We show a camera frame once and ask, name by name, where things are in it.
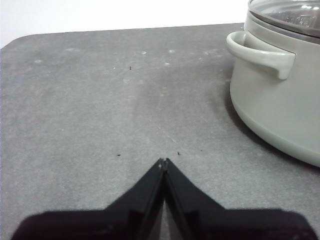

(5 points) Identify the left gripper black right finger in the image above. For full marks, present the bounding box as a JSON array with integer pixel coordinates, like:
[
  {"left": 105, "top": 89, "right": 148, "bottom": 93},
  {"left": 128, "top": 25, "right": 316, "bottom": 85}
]
[{"left": 164, "top": 157, "right": 320, "bottom": 240}]

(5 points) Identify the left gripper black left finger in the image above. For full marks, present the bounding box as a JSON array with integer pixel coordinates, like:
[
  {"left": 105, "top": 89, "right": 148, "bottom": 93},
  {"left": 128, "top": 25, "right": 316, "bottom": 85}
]
[{"left": 11, "top": 157, "right": 166, "bottom": 240}]

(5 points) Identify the sage green electric pot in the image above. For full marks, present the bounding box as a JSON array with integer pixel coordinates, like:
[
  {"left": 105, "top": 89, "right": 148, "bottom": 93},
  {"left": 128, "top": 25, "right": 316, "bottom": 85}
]
[{"left": 225, "top": 4, "right": 320, "bottom": 168}]

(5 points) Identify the glass lid with green knob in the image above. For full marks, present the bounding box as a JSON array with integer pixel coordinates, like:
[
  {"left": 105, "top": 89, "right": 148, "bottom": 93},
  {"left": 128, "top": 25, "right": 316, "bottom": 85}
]
[{"left": 248, "top": 0, "right": 320, "bottom": 44}]

